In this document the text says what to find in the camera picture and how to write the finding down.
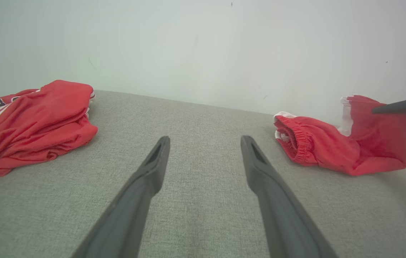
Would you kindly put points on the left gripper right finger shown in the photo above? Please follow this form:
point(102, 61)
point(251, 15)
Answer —
point(281, 215)

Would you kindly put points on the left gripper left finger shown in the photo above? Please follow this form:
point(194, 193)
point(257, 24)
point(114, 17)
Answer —
point(131, 208)

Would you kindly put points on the red mesh shorts white trim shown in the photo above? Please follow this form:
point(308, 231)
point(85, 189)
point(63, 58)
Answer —
point(332, 147)

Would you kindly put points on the red jersey with white sleeves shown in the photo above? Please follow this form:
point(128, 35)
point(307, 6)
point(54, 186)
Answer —
point(38, 125)

